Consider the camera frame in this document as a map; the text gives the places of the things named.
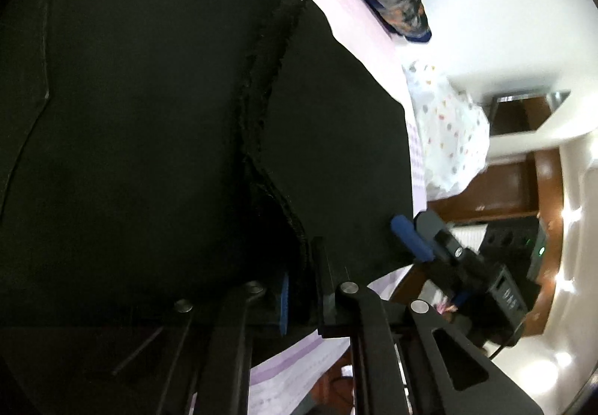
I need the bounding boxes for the black electronic device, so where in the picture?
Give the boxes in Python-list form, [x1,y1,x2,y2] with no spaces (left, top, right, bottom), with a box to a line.
[477,214,551,281]

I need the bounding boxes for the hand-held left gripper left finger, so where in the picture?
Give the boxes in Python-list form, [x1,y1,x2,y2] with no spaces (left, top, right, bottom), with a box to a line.
[156,272,291,415]

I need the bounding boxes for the white dotted cloth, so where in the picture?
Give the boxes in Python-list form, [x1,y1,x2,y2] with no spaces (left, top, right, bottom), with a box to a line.
[403,61,491,201]

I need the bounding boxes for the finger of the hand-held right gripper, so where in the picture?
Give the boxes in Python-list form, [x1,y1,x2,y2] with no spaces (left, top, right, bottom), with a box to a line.
[391,214,434,263]
[415,211,464,258]

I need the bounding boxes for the wooden cabinet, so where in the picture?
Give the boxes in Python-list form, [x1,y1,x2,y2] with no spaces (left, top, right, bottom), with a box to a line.
[427,148,564,222]

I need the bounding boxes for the black cable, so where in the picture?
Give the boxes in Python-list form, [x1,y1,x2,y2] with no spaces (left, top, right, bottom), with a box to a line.
[486,320,528,360]

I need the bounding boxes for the pink purple checked bedsheet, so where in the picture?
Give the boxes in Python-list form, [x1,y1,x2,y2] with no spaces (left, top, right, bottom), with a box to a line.
[58,0,429,415]

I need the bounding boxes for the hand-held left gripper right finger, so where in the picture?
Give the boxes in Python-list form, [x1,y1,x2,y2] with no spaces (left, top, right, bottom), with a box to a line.
[312,236,545,415]

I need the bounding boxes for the black pants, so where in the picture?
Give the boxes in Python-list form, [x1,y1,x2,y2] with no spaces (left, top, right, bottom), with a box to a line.
[0,0,417,415]

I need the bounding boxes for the black flat screen television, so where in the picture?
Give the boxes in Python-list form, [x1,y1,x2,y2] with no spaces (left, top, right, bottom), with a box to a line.
[486,89,571,136]

